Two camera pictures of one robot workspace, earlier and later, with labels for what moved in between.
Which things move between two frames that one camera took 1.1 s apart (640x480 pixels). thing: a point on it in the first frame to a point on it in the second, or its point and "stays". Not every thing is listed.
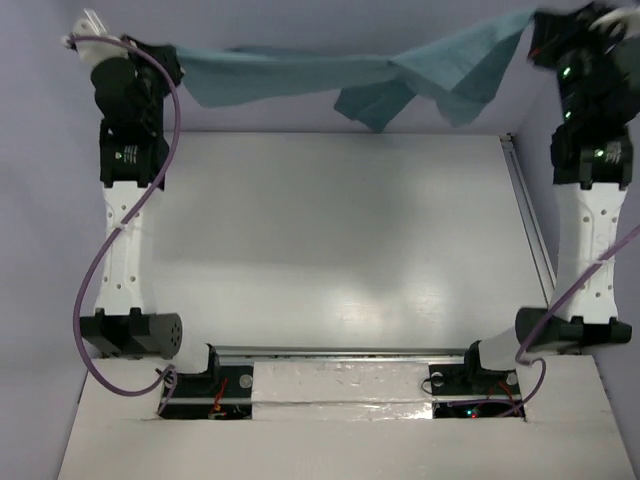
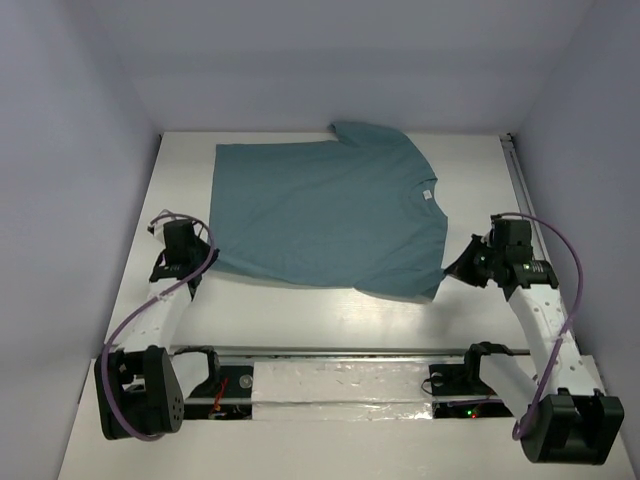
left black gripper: (167, 62) to (201, 255)
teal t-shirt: (456, 74) to (362, 211)
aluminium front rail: (342, 352) stays
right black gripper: (554, 37) to (461, 267)
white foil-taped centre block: (342, 391) stays
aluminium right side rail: (529, 219) stays
